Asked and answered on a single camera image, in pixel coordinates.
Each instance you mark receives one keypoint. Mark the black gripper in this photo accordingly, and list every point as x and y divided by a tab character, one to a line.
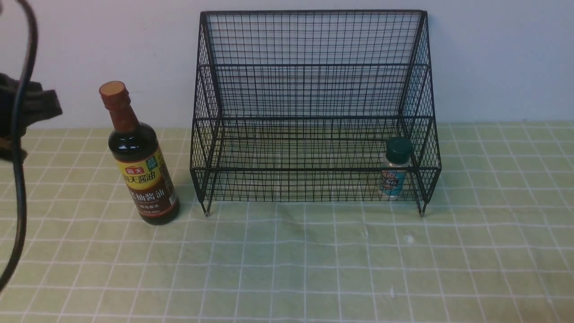
38	105

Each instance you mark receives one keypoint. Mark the dark soy sauce bottle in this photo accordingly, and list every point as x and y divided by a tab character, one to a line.
135	147

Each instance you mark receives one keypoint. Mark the small green-capped seasoning bottle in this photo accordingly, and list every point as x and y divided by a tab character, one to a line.
395	160

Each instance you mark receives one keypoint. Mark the green checkered tablecloth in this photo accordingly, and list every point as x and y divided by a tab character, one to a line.
495	245

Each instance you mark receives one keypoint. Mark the black wire mesh shelf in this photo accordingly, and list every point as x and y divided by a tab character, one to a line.
297	105

